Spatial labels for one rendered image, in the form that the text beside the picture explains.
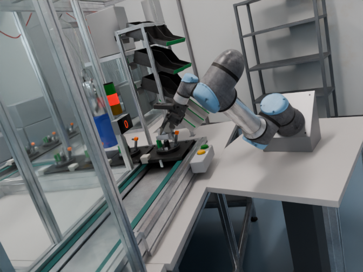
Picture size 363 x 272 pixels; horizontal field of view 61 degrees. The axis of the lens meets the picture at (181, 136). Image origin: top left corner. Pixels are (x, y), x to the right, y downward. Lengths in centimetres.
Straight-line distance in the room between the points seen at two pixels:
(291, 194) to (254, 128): 31
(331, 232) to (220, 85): 70
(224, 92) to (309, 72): 315
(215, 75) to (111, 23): 191
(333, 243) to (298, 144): 50
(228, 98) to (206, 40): 380
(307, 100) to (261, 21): 291
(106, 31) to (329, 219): 233
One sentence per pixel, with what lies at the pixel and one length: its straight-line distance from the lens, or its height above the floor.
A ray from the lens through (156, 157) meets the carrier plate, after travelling 164.
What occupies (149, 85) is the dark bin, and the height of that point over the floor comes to 131.
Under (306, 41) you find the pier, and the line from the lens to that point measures 415.
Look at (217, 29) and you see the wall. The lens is 478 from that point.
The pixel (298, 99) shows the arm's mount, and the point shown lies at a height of 109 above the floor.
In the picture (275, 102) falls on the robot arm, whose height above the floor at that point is 115.
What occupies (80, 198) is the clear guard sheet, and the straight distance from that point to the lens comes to 78.
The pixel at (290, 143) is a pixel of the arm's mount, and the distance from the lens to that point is 162.
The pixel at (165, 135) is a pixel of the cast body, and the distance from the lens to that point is 166.
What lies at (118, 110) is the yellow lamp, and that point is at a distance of 151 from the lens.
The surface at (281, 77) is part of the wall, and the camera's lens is 450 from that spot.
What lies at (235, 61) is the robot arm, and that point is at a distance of 112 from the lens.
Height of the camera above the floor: 151
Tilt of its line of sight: 16 degrees down
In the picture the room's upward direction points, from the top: 15 degrees counter-clockwise
